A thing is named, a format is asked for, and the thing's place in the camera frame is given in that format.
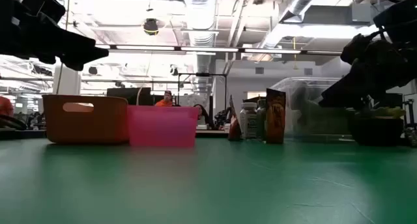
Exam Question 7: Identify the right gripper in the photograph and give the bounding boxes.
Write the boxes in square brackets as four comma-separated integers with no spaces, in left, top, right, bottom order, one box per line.
[318,31,417,110]

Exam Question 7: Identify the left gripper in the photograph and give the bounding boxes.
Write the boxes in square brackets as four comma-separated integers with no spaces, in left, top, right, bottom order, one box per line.
[0,0,109,72]

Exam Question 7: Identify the green-lid spice jar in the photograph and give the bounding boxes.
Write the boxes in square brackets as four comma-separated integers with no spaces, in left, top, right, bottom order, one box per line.
[256,98,268,141]

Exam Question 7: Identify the white-lid spice bottle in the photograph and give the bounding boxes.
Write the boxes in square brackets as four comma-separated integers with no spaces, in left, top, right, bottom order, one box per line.
[239,102,259,141]

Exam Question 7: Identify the orange spice packet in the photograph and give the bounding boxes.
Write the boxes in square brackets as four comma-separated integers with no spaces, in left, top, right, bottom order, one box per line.
[227,94,243,141]

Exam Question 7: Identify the white round pillar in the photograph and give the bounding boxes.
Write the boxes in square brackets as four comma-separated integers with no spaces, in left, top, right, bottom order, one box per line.
[53,67,81,96]

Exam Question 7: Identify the black computer monitor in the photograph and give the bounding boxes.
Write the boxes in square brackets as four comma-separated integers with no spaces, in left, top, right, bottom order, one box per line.
[106,87,152,106]
[386,92,405,109]

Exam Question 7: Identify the crumpled grey cloth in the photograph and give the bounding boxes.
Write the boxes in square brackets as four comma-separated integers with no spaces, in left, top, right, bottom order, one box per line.
[293,87,352,136]

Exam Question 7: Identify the succulents in black pot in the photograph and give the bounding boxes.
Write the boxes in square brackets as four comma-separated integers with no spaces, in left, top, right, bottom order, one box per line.
[347,105,407,147]

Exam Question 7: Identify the clear plastic storage box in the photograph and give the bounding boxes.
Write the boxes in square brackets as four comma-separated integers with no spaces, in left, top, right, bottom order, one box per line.
[269,76,356,143]

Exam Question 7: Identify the orange plastic bin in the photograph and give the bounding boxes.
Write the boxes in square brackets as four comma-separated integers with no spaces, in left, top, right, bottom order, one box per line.
[42,94,130,145]

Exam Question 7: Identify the black hanging ceiling speaker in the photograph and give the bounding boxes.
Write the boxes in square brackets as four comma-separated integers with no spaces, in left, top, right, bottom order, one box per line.
[143,18,160,36]

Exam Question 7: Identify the person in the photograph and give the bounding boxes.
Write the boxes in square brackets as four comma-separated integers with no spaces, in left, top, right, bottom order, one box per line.
[154,90,175,107]
[0,96,15,118]

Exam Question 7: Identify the black monitor back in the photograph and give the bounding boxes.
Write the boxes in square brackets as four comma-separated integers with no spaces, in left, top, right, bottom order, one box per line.
[242,96,266,104]

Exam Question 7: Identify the pink plastic bin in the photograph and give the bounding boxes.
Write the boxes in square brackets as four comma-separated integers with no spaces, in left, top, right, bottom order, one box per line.
[126,105,200,148]

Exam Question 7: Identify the black curved hose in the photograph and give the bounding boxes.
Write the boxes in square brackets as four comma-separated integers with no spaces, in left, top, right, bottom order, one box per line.
[0,114,27,131]

